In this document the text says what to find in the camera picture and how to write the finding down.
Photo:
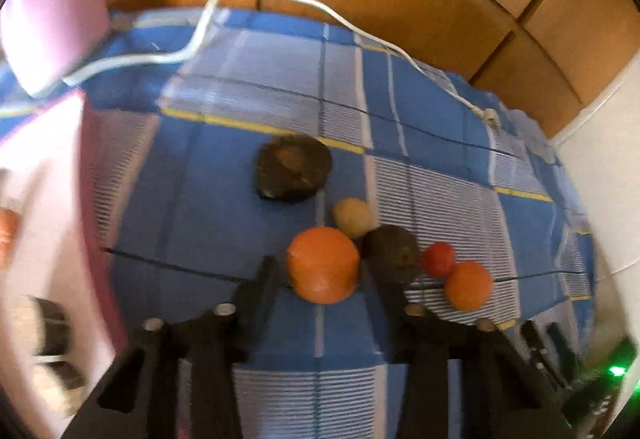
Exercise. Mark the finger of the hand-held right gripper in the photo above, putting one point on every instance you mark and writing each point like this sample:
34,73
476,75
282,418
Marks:
535,344
561,344

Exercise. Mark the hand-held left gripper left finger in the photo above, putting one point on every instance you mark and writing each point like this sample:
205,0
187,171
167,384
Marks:
260,289

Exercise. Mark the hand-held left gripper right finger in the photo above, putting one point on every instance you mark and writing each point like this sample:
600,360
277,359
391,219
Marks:
389,296

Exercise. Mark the small red tomato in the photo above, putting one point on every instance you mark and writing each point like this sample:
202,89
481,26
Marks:
439,259

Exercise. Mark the large orange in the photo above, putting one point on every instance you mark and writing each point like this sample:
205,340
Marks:
322,264

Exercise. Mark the small orange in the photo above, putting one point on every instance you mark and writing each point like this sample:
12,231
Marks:
467,285

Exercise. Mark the small yellowish round fruit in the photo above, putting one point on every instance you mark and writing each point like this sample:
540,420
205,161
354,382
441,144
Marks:
352,217

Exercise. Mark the dark round fruit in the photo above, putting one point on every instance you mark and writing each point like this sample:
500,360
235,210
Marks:
292,167

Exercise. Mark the dark log piece cream end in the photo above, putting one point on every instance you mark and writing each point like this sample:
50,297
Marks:
50,326

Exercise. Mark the pink-rimmed white tray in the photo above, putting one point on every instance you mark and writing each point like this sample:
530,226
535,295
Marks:
45,179

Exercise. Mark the orange carrot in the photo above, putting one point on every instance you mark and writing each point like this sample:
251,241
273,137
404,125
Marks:
7,234

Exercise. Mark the blue plaid tablecloth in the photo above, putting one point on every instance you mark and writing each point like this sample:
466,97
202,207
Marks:
200,199

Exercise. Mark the pink electric kettle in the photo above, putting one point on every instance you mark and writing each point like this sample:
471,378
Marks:
55,9

